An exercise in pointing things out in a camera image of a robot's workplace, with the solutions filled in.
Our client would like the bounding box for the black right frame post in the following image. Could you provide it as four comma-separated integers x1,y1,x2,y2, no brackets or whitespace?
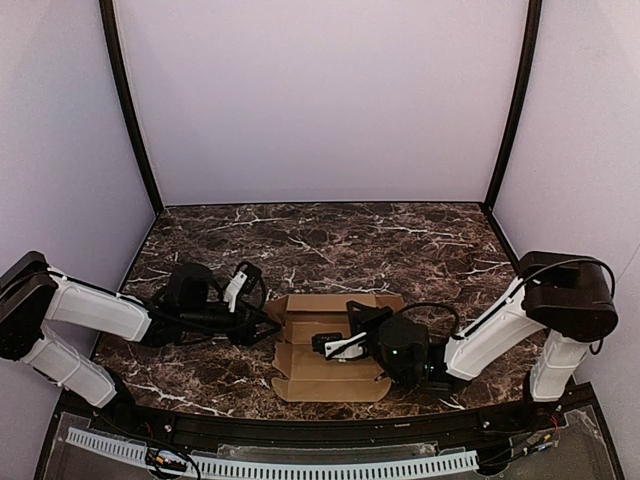
484,0,543,211

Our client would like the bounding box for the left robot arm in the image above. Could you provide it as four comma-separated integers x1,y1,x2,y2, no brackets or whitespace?
1,251,281,410

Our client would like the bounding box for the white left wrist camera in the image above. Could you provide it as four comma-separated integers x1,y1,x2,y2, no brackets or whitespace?
223,261,262,312

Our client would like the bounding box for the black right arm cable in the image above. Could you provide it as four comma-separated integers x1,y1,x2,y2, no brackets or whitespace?
399,302,461,341

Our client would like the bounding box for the black frame post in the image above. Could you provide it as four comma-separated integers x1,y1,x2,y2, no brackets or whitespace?
484,0,543,211
98,0,164,216

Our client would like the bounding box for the black left frame post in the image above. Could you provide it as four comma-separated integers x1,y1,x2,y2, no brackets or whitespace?
98,0,164,216

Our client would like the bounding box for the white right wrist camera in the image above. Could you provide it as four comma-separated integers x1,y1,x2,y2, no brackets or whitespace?
311,332,367,362

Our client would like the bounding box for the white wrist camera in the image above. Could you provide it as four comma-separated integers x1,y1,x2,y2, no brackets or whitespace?
223,261,262,312
311,332,367,362

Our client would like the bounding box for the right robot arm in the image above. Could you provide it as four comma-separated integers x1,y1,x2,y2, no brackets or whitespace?
323,251,618,403

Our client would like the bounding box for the white slotted cable duct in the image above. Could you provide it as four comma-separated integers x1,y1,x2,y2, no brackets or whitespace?
65,427,479,479

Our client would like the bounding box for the brown cardboard box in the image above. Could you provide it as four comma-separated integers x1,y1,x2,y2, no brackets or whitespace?
265,293,405,403

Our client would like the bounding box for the black front table rail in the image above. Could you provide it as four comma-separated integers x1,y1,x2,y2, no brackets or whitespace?
59,387,571,451

